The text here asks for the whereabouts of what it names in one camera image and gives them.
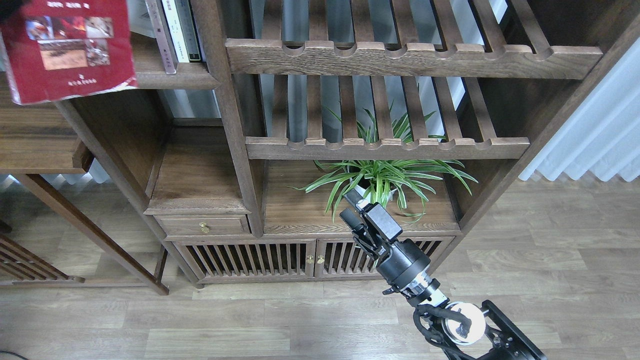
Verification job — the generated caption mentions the yellow-green book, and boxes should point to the yellow-green book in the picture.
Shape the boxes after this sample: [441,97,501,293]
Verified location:
[126,0,155,39]

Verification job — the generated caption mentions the maroon book white characters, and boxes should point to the maroon book white characters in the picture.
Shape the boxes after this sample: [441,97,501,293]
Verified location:
[145,0,179,75]

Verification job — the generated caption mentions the red book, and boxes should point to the red book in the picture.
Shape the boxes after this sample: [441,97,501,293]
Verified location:
[1,0,138,105]

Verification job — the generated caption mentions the white plant pot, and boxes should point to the white plant pot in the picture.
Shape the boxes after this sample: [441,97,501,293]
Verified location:
[354,184,398,208]

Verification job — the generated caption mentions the white curtain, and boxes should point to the white curtain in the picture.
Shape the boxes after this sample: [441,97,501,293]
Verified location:
[519,41,640,182]

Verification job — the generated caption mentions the white upright book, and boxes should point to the white upright book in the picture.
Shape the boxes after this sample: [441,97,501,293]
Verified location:
[162,0,190,63]

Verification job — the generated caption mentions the brass drawer knob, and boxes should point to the brass drawer knob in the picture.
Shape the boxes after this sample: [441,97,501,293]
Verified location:
[199,222,211,234]

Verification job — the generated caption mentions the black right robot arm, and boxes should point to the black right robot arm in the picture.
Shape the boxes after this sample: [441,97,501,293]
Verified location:
[340,190,546,360]

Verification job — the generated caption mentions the dark wooden bookshelf cabinet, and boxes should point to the dark wooden bookshelf cabinet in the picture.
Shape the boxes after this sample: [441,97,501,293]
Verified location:
[0,0,640,289]

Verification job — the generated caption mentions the green spider plant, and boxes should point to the green spider plant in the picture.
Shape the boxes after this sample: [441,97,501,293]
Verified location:
[290,100,478,268]

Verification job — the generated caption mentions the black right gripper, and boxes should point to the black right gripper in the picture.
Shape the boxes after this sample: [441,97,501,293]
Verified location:
[339,189,442,303]

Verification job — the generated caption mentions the wooden side table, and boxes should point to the wooden side table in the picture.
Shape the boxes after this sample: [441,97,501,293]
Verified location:
[0,73,169,296]

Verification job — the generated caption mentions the dark green upright book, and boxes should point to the dark green upright book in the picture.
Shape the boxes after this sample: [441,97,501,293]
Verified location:
[176,0,202,63]

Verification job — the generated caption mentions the brass cabinet door knobs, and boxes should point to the brass cabinet door knobs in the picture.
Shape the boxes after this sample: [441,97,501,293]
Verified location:
[305,255,325,264]

